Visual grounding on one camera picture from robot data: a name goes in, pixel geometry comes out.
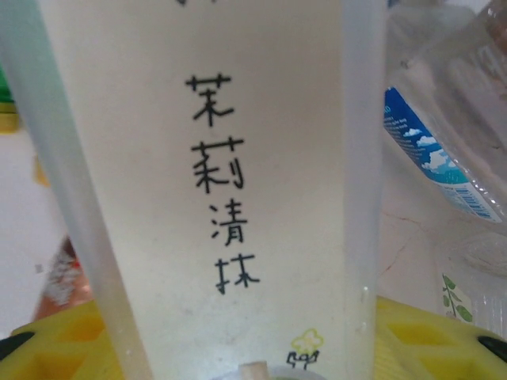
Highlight green bottle yellow cap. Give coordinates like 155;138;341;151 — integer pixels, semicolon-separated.
0;59;20;134

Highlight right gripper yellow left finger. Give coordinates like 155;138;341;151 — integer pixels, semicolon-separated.
0;299;124;380

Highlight clear bottle green label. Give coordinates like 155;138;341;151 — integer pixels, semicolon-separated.
435;231;507;333

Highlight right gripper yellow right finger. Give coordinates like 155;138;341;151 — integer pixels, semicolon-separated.
374;296;507;380

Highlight clear bottle blue cloud label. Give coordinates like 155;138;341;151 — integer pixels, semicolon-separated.
382;0;507;226

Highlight brown label coffee bottle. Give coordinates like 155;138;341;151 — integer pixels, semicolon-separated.
33;235;86;321

